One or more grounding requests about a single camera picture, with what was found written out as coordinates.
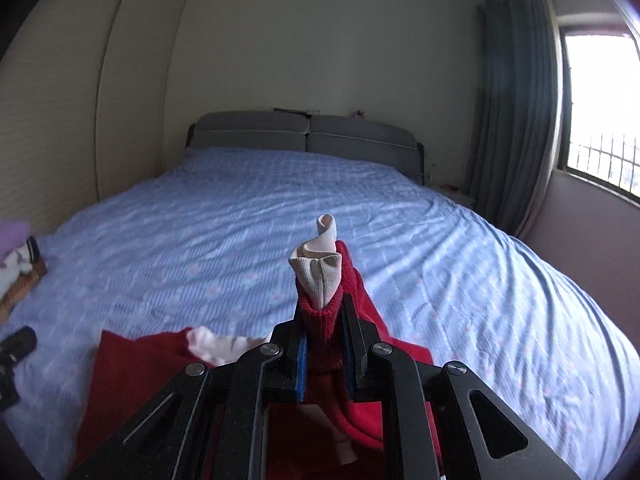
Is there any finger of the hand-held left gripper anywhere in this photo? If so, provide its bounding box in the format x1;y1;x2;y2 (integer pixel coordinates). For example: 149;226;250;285
0;326;38;362

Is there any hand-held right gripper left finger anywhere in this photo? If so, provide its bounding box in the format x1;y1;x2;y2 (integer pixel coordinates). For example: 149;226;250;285
65;305;308;480

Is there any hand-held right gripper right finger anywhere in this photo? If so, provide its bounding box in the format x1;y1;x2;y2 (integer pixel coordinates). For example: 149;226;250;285
341;294;583;480

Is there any red sweater with cream collar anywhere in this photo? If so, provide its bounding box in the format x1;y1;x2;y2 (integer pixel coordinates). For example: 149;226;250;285
72;214;443;480

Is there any brown woven cloth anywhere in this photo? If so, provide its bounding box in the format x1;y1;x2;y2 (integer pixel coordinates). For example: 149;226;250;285
0;259;48;323

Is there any cream floral cloth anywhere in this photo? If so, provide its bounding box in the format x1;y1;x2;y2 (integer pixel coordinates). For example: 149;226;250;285
0;246;35;297

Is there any purple cloth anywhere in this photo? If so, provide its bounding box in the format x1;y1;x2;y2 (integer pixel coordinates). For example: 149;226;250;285
0;219;32;257

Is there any blue floral bed sheet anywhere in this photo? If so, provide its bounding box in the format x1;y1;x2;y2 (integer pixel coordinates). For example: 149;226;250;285
0;147;636;480

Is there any white nightstand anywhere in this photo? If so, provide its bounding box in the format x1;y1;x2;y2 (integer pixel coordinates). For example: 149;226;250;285
427;181;477;209

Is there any grey padded headboard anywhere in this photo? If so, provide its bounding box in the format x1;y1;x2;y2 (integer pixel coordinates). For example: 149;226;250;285
185;111;426;186

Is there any white louvered wardrobe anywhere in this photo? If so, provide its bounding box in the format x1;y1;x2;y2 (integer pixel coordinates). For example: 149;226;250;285
0;0;189;241

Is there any grey-blue curtain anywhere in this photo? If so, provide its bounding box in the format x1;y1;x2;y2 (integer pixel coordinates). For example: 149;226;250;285
466;0;572;241

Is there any window with metal grille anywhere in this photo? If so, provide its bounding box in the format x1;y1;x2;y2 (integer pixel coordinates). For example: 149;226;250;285
559;22;640;198

